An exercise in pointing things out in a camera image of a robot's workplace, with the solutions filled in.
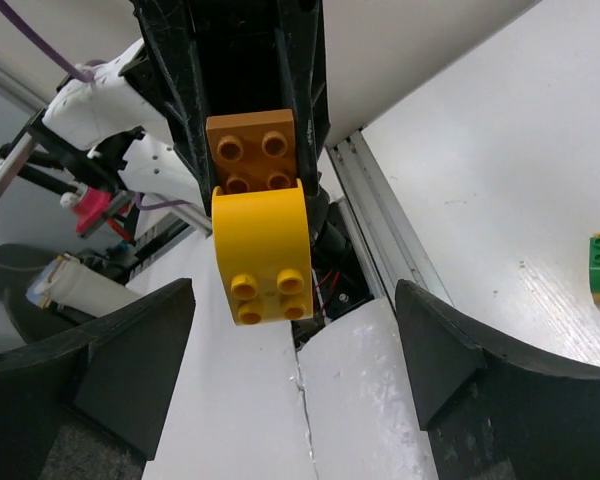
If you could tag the tan lego plate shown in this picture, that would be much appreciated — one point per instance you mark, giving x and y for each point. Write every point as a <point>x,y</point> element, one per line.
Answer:
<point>253,152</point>

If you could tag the yellow butterfly lego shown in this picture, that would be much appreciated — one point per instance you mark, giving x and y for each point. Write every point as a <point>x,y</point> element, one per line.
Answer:
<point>262,248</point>

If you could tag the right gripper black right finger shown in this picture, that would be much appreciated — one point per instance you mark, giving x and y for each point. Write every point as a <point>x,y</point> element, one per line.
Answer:
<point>493,406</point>

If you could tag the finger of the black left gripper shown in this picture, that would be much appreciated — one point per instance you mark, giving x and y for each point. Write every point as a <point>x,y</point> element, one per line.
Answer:
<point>300,43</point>
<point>168,34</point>

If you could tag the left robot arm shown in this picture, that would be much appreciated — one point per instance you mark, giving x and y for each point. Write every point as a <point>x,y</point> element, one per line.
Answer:
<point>216,101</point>

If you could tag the aluminium frame rail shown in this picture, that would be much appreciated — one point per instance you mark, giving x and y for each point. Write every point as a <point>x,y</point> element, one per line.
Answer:
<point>387,244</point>

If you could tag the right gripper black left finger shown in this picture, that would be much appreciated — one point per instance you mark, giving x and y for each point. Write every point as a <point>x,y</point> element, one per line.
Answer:
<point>91,402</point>

